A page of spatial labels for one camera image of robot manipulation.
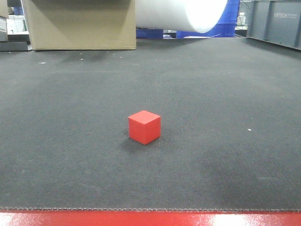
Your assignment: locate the blue plastic crate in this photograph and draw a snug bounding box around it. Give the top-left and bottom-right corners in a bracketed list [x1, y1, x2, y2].
[137, 0, 240, 39]

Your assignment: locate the black fabric table mat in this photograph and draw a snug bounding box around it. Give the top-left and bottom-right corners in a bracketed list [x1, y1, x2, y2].
[0, 38, 301, 211]

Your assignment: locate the red magnetic cube block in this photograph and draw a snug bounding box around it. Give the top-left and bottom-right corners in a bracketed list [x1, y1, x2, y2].
[128, 110, 161, 145]

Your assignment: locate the brown cardboard box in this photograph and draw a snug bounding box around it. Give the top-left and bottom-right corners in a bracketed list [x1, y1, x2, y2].
[22, 0, 136, 51]

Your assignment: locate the white foam roll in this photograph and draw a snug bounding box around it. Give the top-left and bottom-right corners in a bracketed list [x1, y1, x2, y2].
[135, 0, 227, 33]

